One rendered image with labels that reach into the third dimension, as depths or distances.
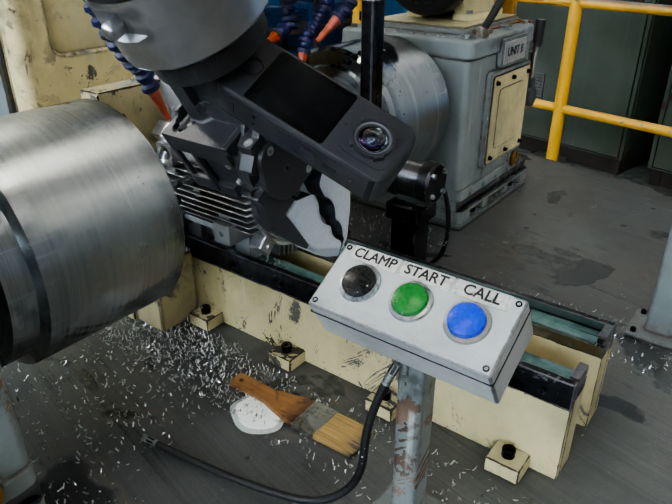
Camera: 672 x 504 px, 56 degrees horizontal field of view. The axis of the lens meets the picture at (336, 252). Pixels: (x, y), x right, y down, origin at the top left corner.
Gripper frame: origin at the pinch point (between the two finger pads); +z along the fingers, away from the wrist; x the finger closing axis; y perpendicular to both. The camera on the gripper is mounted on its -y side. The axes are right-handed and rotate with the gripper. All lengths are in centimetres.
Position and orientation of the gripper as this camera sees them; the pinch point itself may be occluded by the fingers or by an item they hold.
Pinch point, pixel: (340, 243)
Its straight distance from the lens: 49.7
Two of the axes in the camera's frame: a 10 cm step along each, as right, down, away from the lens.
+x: -5.2, 7.7, -3.7
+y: -8.0, -2.8, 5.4
